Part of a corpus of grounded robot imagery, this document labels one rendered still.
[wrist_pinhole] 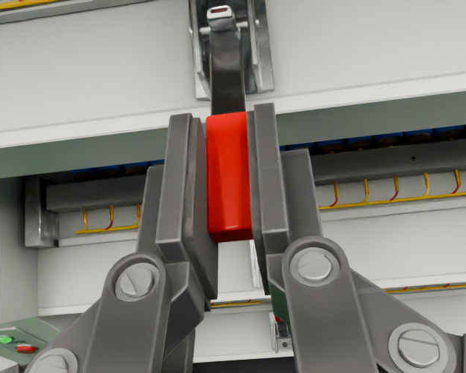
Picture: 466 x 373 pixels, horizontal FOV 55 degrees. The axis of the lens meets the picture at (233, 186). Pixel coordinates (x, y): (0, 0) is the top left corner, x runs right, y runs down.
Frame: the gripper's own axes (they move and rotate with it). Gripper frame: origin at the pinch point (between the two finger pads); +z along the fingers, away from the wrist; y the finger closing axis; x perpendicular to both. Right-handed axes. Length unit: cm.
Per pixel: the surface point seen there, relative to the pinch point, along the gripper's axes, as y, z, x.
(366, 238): 6.9, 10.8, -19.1
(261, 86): 1.0, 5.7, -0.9
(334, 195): 5.1, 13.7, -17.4
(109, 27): -4.5, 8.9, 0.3
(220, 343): -7.0, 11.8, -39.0
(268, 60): 1.3, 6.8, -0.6
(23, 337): -21.2, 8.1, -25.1
